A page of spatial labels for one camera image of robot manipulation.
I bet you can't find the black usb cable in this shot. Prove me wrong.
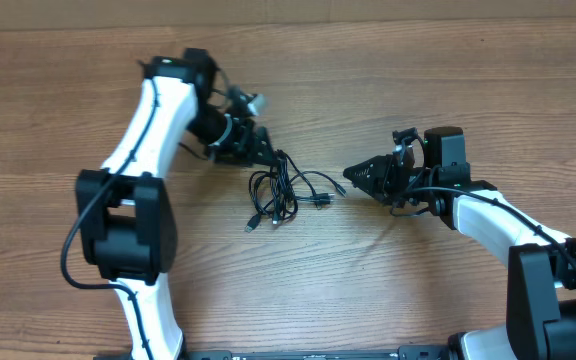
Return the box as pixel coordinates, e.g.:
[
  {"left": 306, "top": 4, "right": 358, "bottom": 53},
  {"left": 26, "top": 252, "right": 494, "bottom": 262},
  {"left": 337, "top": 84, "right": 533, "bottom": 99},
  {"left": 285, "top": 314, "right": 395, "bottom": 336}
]
[{"left": 177, "top": 142, "right": 348, "bottom": 234}]

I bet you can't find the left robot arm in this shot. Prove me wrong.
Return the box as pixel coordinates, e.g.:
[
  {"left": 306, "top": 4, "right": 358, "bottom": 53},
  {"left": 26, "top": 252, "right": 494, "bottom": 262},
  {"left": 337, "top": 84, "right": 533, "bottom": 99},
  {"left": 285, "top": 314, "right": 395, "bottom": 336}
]
[{"left": 60, "top": 48, "right": 279, "bottom": 359}]

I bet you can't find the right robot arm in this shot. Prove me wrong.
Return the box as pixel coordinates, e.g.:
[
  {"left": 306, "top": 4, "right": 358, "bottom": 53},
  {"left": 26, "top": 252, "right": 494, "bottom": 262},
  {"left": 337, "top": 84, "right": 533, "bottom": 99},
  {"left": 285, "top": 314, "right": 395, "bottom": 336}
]
[{"left": 343, "top": 126, "right": 576, "bottom": 360}]

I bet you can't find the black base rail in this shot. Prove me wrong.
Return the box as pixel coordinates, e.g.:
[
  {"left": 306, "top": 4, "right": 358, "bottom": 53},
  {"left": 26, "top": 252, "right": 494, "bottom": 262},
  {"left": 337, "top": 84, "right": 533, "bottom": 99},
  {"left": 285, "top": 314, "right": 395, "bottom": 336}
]
[{"left": 178, "top": 345, "right": 460, "bottom": 360}]

